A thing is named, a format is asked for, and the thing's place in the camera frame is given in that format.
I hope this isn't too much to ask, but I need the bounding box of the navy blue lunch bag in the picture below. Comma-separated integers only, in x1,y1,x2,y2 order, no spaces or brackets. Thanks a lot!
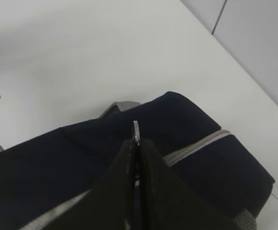
0,92,275,230

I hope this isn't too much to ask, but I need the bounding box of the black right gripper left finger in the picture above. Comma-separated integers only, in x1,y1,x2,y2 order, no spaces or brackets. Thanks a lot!
46,140,136,230

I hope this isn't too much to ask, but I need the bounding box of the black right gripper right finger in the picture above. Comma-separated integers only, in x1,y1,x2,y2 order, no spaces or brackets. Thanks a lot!
138,139,238,230

